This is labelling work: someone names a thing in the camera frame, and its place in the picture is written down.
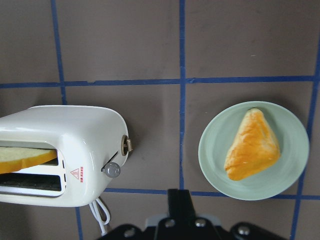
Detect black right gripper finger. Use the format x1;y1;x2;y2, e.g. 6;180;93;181
100;189;184;240
178;189;288;240

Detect white two-slot toaster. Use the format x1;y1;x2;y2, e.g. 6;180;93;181
0;105;131;207

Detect light green plate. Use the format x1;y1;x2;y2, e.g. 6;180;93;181
198;101;310;201

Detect toast bread slice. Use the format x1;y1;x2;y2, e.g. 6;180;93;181
0;147;58;174

